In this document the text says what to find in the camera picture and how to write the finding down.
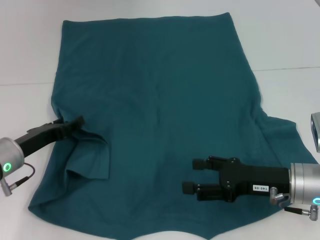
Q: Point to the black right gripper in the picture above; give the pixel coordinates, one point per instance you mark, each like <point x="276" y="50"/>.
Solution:
<point x="252" y="180"/>

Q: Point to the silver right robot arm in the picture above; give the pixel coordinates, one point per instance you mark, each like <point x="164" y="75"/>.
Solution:
<point x="305" y="182"/>

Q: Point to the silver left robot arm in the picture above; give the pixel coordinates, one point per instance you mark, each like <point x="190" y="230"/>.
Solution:
<point x="12" y="155"/>

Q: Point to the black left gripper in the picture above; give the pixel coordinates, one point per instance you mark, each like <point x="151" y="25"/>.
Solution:
<point x="42" y="137"/>

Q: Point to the teal blue shirt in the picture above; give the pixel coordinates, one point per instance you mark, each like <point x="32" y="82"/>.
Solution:
<point x="162" y="100"/>

